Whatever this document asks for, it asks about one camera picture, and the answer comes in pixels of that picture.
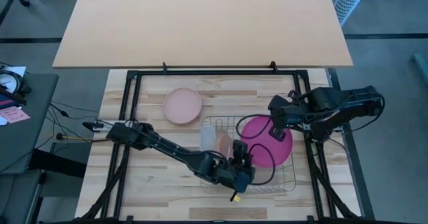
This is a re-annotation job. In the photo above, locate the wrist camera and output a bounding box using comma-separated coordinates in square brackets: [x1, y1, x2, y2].
[231, 139, 249, 162]
[268, 126, 288, 142]

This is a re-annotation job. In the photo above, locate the pink sticky note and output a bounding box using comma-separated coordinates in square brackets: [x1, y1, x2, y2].
[0, 105, 31, 124]

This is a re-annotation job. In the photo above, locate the grey side table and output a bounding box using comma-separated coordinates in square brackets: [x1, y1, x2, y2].
[0, 72, 60, 175]

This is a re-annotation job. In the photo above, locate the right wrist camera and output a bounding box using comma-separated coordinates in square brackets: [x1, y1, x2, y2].
[268, 126, 288, 142]

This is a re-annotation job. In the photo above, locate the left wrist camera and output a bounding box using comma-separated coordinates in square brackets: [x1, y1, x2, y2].
[231, 139, 249, 162]

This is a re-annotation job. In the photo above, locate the grey wire dish rack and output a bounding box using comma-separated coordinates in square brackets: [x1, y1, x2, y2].
[199, 115, 297, 194]

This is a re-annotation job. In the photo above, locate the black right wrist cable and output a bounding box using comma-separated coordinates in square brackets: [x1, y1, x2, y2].
[235, 114, 274, 140]

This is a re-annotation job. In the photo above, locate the dark purple notebook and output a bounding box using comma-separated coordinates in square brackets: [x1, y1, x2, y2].
[0, 98, 16, 110]

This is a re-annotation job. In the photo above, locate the yellow-handled tool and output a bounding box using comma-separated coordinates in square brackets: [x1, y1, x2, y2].
[56, 133, 94, 142]

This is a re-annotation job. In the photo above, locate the black aluminium frame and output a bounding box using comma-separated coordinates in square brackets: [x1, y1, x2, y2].
[76, 69, 362, 224]

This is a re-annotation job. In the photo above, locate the large wooden desk top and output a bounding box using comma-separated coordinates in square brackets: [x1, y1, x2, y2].
[52, 0, 354, 69]

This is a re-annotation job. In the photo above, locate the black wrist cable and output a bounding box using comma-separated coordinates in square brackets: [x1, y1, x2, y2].
[248, 142, 278, 187]
[235, 114, 274, 140]

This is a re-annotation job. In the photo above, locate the black floor cable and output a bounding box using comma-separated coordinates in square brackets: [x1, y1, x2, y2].
[46, 99, 101, 141]

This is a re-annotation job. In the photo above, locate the black coiled cable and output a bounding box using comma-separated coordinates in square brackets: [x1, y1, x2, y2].
[0, 69, 33, 105]

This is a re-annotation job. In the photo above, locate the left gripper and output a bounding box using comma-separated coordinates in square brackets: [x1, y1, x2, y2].
[200, 153, 257, 203]

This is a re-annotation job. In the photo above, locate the white paper sheet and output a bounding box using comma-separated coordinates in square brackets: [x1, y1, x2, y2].
[0, 66, 27, 94]

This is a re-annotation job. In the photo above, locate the orange round plate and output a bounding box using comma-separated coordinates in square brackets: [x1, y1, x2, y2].
[215, 133, 234, 160]

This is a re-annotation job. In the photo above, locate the black table side rail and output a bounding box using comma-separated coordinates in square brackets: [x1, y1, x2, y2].
[328, 68, 376, 221]

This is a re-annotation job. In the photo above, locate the translucent white cutlery holder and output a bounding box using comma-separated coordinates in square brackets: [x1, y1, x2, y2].
[199, 124, 217, 151]

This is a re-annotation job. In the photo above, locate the grey side table leg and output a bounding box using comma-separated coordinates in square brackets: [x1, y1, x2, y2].
[25, 169, 47, 224]

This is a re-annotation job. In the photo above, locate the pale pink round plate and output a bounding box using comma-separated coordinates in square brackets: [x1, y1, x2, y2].
[162, 87, 203, 126]

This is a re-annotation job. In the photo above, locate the magenta round plate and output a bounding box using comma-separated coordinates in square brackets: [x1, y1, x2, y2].
[239, 116, 294, 169]

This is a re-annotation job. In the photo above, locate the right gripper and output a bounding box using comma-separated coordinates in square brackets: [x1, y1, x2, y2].
[267, 94, 307, 130]

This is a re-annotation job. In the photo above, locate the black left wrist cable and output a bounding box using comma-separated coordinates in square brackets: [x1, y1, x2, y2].
[248, 142, 278, 187]

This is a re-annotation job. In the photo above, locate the grey metal desk leg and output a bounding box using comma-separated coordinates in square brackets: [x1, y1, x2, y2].
[411, 52, 428, 72]

